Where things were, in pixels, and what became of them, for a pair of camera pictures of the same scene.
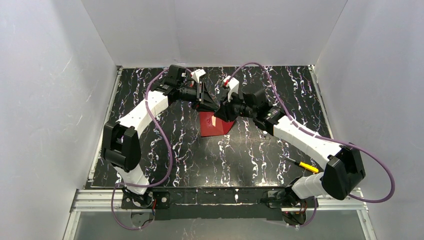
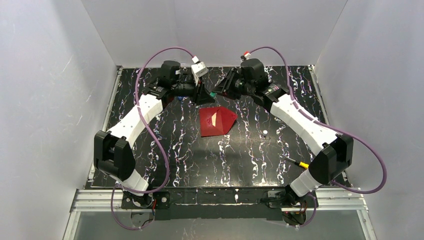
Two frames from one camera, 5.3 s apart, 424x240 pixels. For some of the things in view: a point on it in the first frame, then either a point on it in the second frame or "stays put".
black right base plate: (282, 199) stays put
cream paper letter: (213, 119) stays put
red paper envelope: (210, 125) stays put
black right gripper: (230, 108) to (230, 86)
